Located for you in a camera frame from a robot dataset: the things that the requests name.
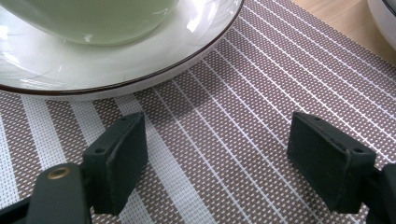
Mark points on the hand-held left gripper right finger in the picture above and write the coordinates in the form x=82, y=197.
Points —
x=330, y=165

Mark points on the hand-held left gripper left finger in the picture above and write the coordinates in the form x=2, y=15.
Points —
x=118, y=165

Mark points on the white plate black rim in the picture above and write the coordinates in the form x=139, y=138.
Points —
x=93, y=68
x=384, y=18

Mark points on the green ceramic bowl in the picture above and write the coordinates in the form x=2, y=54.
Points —
x=93, y=21

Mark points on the grey striped placemat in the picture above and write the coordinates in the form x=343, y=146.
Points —
x=218, y=140

